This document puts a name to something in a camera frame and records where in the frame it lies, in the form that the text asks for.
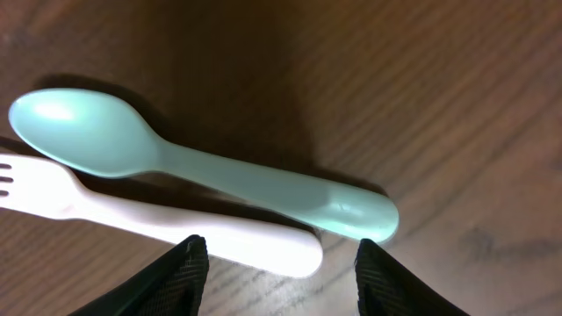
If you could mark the pink plastic fork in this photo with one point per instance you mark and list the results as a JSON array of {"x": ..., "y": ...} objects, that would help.
[{"x": 50, "y": 190}]

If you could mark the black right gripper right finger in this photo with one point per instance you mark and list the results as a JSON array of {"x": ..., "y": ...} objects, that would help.
[{"x": 387, "y": 288}]

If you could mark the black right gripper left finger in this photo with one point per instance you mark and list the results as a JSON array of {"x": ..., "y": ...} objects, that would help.
[{"x": 173, "y": 285}]

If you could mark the mint green plastic spoon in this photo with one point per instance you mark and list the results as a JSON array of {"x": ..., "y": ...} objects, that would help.
[{"x": 105, "y": 136}]

